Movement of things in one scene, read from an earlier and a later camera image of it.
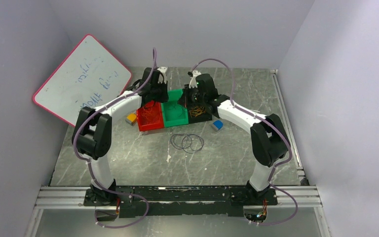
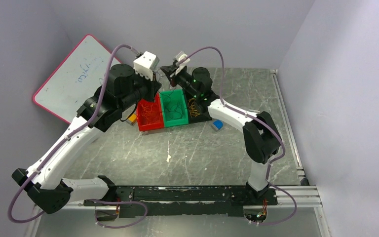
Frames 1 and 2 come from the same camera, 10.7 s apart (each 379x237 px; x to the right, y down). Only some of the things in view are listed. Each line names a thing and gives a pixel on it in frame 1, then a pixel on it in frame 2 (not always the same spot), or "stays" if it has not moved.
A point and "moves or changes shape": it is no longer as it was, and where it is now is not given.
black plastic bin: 197,113 stays
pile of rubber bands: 189,143 moves or changes shape
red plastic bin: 150,116 stays
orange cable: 147,111 stays
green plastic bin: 173,114 stays
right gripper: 189,90 to 168,69
